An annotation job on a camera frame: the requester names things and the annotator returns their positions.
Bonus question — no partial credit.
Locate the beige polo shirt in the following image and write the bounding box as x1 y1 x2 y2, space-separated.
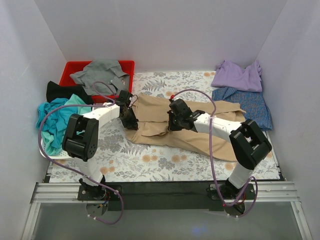
124 93 245 162

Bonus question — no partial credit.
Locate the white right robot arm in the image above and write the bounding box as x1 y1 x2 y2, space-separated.
168 99 272 199

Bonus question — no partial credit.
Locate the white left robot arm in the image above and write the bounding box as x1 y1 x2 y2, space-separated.
62 90 138 200

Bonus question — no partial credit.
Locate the floral table mat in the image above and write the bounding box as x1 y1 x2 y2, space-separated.
47 71 280 183

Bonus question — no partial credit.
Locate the grey button shirt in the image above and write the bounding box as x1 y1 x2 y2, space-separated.
70 59 130 96

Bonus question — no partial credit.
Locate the lavender t shirt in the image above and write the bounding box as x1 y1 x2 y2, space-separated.
211 60 263 93

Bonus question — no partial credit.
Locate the blue checked shirt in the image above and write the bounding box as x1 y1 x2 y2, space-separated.
212 87 273 132

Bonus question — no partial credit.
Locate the blue t shirt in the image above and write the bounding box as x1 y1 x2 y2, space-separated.
36 97 79 148

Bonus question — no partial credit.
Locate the white laundry basket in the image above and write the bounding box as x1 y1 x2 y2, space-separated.
39 103 96 161

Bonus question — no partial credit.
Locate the red plastic bin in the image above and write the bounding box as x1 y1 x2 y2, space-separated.
59 59 135 103

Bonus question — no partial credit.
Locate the black t shirt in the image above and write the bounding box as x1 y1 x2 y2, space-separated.
46 81 94 105

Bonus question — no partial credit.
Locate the mint green t shirt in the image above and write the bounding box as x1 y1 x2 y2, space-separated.
40 93 93 155

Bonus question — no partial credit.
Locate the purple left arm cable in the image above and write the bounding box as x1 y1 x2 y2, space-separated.
36 81 125 225

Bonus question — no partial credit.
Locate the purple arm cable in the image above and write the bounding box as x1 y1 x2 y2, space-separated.
36 81 125 225
172 89 258 219

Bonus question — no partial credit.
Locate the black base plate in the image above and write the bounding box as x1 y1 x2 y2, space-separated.
77 181 257 212

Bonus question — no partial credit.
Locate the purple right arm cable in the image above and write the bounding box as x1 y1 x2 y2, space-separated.
172 89 258 219

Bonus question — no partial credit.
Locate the aluminium mounting rail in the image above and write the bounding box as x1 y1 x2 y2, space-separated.
31 181 300 203

